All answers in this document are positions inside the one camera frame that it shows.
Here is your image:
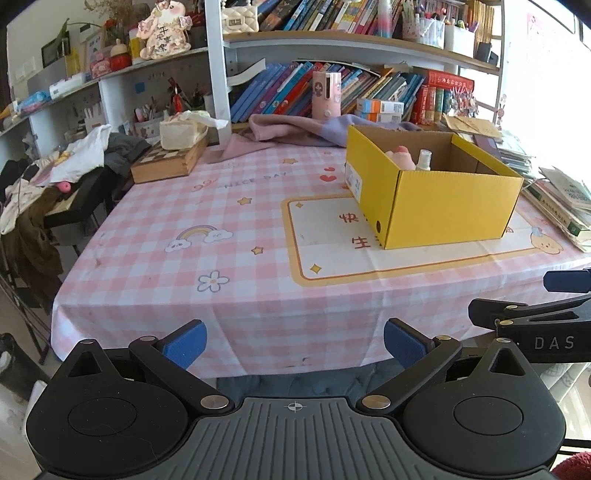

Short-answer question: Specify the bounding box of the white spray bottle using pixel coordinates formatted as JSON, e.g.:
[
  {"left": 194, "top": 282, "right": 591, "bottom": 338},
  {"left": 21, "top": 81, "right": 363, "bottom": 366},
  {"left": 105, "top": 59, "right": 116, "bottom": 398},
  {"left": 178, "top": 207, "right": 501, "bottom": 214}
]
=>
[{"left": 416, "top": 149, "right": 433, "bottom": 171}]

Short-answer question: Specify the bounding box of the pink plush toy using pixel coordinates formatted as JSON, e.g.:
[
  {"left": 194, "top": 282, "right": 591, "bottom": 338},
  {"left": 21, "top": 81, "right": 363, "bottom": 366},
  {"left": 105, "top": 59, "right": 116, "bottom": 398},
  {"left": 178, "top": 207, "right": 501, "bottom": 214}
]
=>
[{"left": 386, "top": 145, "right": 416, "bottom": 171}]

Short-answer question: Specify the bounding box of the stack of books right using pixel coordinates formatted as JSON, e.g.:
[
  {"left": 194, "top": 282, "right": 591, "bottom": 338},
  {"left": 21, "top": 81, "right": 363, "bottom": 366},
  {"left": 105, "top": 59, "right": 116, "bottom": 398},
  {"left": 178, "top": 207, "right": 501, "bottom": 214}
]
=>
[{"left": 496, "top": 133, "right": 591, "bottom": 254}]

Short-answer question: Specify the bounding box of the yellow cardboard box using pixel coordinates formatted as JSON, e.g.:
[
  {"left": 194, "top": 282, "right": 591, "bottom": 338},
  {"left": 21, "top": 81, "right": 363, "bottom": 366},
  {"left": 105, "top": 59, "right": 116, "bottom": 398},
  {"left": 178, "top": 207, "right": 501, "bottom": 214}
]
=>
[{"left": 345, "top": 126, "right": 523, "bottom": 249}]

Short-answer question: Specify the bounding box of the pink checkered tablecloth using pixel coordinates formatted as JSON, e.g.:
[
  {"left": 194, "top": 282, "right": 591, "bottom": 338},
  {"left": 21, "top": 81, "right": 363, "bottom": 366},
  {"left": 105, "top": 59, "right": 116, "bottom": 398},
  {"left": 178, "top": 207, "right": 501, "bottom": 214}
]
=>
[{"left": 51, "top": 146, "right": 590, "bottom": 378}]

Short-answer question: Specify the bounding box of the black trash bin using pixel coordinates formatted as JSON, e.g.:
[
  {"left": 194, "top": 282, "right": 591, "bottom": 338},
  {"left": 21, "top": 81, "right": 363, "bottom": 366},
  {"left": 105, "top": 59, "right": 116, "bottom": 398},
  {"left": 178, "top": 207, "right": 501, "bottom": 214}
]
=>
[{"left": 0, "top": 333, "right": 49, "bottom": 400}]

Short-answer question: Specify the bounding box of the brown paper envelope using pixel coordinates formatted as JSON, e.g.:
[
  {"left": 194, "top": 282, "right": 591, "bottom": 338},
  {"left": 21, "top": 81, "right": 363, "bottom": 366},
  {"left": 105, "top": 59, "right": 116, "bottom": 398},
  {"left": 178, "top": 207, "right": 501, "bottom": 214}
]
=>
[{"left": 442, "top": 114, "right": 502, "bottom": 140}]

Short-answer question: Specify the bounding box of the wooden chess box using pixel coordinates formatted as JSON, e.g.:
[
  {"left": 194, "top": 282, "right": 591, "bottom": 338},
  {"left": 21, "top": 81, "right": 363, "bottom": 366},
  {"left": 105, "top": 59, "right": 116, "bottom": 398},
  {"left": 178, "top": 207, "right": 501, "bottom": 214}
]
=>
[{"left": 131, "top": 137, "right": 208, "bottom": 184}]

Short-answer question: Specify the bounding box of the red thick dictionary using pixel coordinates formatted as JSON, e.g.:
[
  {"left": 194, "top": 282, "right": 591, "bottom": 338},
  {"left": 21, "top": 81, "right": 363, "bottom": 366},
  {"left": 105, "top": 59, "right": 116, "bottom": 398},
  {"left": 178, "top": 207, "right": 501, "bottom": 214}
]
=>
[{"left": 411, "top": 67, "right": 475, "bottom": 125}]

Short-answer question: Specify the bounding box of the dark grey garment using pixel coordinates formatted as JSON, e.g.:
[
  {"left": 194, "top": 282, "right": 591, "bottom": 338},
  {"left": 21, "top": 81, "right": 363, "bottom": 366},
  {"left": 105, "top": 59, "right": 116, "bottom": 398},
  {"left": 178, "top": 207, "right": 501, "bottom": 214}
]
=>
[{"left": 104, "top": 133, "right": 151, "bottom": 177}]

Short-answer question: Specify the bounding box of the orange white box lower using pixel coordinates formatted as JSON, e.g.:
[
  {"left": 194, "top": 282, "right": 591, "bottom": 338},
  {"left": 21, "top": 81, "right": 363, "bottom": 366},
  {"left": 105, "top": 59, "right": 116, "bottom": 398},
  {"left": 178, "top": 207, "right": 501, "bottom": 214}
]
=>
[{"left": 356, "top": 112, "right": 402, "bottom": 123}]

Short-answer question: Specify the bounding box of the orange white box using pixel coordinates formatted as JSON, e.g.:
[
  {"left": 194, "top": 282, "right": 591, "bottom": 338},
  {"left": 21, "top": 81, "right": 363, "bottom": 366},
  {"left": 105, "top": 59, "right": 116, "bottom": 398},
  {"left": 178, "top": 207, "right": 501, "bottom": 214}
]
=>
[
  {"left": 356, "top": 98, "right": 405, "bottom": 115},
  {"left": 356, "top": 112, "right": 402, "bottom": 123}
]

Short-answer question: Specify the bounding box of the white shirt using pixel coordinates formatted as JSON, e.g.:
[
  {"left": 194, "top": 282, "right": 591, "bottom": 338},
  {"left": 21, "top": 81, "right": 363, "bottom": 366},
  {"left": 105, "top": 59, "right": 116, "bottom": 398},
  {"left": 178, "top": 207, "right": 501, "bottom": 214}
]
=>
[{"left": 1, "top": 124, "right": 112, "bottom": 235}]

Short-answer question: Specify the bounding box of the beige tissue pack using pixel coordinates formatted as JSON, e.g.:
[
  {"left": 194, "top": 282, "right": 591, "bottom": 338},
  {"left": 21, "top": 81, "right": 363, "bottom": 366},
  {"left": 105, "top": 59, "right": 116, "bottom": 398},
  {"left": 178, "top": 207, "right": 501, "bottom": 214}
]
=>
[{"left": 159, "top": 110, "right": 228, "bottom": 151}]

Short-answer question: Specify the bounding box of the orange white box upper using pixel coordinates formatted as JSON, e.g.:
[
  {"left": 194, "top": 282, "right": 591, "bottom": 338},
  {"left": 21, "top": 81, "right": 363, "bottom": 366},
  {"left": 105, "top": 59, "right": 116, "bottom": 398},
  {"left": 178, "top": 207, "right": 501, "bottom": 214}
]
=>
[{"left": 356, "top": 98, "right": 405, "bottom": 115}]

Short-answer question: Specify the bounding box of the pink purple scarf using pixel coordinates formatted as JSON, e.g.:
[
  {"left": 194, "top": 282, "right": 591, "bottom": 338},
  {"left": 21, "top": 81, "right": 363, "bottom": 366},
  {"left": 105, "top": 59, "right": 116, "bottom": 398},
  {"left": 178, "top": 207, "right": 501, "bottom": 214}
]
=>
[{"left": 211, "top": 114, "right": 421, "bottom": 163}]

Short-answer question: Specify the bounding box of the pink cylindrical device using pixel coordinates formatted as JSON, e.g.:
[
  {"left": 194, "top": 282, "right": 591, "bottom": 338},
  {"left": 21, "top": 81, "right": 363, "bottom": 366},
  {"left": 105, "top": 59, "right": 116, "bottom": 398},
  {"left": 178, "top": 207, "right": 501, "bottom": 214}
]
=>
[{"left": 311, "top": 71, "right": 342, "bottom": 121}]

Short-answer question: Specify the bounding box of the white pen holder box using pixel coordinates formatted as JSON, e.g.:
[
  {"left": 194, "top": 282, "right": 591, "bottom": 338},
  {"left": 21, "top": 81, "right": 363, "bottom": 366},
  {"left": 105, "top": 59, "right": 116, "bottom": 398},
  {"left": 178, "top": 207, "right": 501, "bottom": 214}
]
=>
[{"left": 444, "top": 25, "right": 475, "bottom": 57}]

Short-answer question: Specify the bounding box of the white bookshelf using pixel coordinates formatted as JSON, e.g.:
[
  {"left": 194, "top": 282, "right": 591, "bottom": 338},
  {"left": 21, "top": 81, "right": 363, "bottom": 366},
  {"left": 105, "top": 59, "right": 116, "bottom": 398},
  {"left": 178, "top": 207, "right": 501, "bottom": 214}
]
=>
[{"left": 1, "top": 1, "right": 503, "bottom": 159}]

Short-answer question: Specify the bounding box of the pink cat ornament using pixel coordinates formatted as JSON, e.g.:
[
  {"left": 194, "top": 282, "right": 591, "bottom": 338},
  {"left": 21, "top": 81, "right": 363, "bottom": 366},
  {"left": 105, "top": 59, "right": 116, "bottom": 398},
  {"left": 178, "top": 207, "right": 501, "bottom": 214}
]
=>
[{"left": 137, "top": 1, "right": 192, "bottom": 60}]

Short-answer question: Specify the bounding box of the white quilted handbag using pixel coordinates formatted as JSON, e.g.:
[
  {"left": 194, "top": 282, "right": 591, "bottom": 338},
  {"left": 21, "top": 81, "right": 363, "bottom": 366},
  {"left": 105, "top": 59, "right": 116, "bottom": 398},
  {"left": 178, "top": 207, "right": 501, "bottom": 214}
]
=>
[{"left": 221, "top": 1, "right": 259, "bottom": 35}]

